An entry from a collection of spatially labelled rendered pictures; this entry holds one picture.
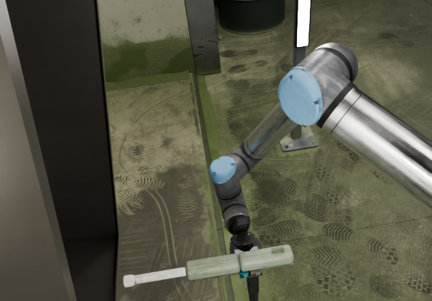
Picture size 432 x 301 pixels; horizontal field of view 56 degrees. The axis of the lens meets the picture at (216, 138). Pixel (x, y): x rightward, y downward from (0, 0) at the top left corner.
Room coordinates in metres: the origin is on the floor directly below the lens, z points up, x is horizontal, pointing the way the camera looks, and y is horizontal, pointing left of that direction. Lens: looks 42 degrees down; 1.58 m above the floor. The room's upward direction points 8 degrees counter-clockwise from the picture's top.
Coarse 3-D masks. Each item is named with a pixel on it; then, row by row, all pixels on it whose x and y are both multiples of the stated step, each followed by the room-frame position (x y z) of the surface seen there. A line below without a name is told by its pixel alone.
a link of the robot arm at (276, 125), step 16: (336, 48) 0.77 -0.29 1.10; (352, 64) 0.74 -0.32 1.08; (352, 80) 0.73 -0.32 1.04; (272, 112) 0.93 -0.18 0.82; (256, 128) 0.98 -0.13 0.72; (272, 128) 0.91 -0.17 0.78; (288, 128) 0.88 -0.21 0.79; (240, 144) 1.04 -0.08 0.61; (256, 144) 0.95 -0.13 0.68; (272, 144) 0.93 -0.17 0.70; (256, 160) 0.97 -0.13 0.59
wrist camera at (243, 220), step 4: (240, 216) 0.76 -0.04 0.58; (244, 216) 0.76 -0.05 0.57; (248, 216) 0.75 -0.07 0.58; (236, 220) 0.74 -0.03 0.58; (240, 220) 0.74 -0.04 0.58; (244, 220) 0.74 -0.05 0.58; (248, 220) 0.74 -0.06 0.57; (236, 224) 0.73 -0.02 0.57; (240, 224) 0.73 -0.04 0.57; (244, 224) 0.73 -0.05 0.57; (248, 224) 0.73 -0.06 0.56; (236, 228) 0.74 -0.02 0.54; (240, 228) 0.74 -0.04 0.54; (244, 228) 0.75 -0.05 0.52; (248, 228) 0.76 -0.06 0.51
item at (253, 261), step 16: (224, 256) 0.64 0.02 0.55; (240, 256) 0.64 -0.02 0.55; (256, 256) 0.63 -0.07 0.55; (272, 256) 0.62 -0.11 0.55; (288, 256) 0.62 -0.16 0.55; (160, 272) 0.62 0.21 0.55; (176, 272) 0.61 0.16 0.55; (192, 272) 0.60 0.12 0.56; (208, 272) 0.60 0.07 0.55; (224, 272) 0.60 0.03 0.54; (256, 272) 0.60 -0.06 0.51; (256, 288) 0.60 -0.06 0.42
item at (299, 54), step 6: (294, 0) 1.70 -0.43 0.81; (294, 6) 1.69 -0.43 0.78; (294, 12) 1.69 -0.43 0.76; (294, 18) 1.69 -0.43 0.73; (294, 24) 1.69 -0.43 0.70; (294, 30) 1.68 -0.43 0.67; (294, 36) 1.68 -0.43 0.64; (294, 48) 1.67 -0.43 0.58; (300, 48) 1.66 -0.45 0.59; (294, 54) 1.67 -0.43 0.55; (300, 54) 1.66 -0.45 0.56; (294, 60) 1.67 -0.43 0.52; (300, 60) 1.66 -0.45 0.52; (294, 66) 1.67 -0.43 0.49; (300, 126) 1.66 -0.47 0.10; (294, 132) 1.66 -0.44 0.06; (300, 132) 1.66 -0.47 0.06; (294, 138) 1.66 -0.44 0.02
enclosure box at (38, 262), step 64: (0, 0) 0.28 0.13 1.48; (64, 0) 0.85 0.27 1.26; (0, 64) 0.26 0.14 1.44; (64, 64) 0.85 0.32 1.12; (0, 128) 0.26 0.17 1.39; (64, 128) 0.84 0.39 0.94; (0, 192) 0.26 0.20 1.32; (64, 192) 0.84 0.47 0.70; (0, 256) 0.25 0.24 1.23; (64, 256) 0.27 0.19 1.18
